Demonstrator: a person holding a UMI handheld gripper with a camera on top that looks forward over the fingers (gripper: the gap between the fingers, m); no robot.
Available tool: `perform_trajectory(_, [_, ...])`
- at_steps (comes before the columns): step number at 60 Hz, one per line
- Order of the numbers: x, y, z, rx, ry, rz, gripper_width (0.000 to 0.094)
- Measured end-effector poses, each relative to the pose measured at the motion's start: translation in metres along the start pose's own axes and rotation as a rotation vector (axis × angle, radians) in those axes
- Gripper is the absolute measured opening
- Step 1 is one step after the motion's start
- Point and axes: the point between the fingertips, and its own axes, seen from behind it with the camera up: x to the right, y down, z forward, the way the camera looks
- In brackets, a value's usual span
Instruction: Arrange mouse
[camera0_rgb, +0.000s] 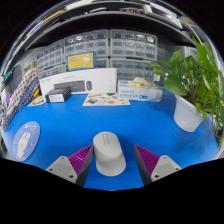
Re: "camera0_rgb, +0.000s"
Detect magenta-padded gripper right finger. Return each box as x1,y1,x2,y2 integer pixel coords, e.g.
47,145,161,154
133,144,183,186

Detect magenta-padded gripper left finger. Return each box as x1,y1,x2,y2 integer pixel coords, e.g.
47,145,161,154
45,144,95,188

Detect grey computer mouse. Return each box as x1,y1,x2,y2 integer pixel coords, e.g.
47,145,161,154
92,131,127,177

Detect round blue cartoon mouse pad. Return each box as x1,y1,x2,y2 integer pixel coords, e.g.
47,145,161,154
12,120,41,163

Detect green plant in white pot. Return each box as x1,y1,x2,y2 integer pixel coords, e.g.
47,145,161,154
149,41,224,148

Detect small black box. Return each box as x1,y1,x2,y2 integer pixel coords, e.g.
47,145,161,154
44,86,72,104

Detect white and blue tissue box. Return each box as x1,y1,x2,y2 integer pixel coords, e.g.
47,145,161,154
116,77,164,103

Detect white checked cloth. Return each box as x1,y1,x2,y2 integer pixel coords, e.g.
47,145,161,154
6,68,39,111

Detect long white keyboard box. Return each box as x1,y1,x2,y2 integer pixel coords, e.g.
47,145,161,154
38,67,118,98

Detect beige woven basket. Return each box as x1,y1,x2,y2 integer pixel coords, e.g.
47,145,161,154
21,59,38,77

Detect yellow card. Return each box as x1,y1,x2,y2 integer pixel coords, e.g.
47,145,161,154
67,51,97,72

